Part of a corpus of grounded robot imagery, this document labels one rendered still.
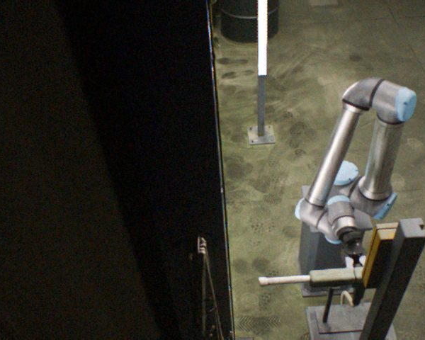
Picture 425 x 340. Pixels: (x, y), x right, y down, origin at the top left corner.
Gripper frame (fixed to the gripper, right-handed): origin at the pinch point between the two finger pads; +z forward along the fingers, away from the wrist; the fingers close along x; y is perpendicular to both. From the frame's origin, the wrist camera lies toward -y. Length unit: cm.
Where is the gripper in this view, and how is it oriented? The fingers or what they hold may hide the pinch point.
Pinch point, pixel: (360, 275)
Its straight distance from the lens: 188.6
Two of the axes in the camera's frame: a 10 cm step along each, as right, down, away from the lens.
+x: -10.0, 0.7, 0.2
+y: 0.6, 6.9, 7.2
